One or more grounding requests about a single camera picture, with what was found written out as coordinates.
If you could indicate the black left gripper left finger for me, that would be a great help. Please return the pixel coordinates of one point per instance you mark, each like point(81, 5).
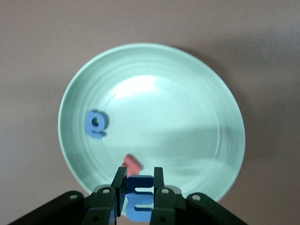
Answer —
point(103, 206)

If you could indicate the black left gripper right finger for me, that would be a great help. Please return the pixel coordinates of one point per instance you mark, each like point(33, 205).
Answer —
point(164, 206)

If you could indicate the blue foam lowercase m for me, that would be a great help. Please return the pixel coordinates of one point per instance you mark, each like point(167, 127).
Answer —
point(140, 182)

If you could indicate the red foam lowercase w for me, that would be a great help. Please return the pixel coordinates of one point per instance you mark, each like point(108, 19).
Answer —
point(132, 164)

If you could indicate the blue foam lowercase a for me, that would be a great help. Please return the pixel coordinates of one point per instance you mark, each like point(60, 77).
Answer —
point(90, 124)

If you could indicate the green plate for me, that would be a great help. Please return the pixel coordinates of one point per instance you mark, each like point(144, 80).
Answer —
point(164, 105)

